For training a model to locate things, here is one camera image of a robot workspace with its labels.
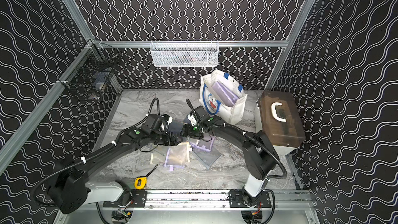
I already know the white canvas tote bag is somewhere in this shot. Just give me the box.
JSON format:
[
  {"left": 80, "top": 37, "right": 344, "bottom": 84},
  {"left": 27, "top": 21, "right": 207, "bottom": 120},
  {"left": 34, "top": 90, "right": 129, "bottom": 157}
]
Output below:
[{"left": 199, "top": 69, "right": 247, "bottom": 124}]

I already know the purple trim mesh pouch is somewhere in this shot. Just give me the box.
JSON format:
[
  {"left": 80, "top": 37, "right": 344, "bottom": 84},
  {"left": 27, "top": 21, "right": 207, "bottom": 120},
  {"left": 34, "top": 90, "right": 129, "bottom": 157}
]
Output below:
[{"left": 212, "top": 83, "right": 237, "bottom": 107}]

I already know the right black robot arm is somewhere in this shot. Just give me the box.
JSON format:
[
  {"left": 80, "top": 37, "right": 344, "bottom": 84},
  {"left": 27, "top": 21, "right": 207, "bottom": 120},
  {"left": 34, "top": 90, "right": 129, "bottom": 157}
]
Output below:
[{"left": 181, "top": 99, "right": 288, "bottom": 206}]

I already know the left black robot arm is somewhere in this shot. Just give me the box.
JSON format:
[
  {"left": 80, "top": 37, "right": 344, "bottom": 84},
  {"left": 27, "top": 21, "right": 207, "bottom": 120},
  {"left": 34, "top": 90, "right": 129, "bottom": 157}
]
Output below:
[{"left": 31, "top": 111, "right": 182, "bottom": 214}]

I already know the small purple mesh pouch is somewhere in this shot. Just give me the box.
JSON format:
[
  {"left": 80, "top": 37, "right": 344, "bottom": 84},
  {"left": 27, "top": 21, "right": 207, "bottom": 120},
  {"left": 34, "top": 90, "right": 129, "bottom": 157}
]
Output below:
[{"left": 189, "top": 136, "right": 216, "bottom": 152}]

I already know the yellow tape measure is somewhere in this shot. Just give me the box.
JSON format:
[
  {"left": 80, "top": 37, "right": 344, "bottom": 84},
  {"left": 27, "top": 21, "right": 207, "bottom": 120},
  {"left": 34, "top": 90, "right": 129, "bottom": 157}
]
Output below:
[{"left": 134, "top": 164, "right": 158, "bottom": 190}]

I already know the brown lid storage box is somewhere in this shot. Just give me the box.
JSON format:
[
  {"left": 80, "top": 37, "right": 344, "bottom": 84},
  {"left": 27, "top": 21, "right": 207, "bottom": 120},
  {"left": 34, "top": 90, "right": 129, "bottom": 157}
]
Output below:
[{"left": 254, "top": 90, "right": 306, "bottom": 156}]

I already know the white wire mesh basket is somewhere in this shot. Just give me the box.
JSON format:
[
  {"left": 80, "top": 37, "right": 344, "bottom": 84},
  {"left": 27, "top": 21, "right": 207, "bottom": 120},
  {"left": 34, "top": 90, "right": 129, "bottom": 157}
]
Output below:
[{"left": 149, "top": 39, "right": 219, "bottom": 67}]

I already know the black wire basket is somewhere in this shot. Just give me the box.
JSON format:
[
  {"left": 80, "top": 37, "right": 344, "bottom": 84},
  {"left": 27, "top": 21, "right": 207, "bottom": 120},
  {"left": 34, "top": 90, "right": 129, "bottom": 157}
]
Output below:
[{"left": 62, "top": 44, "right": 122, "bottom": 101}]

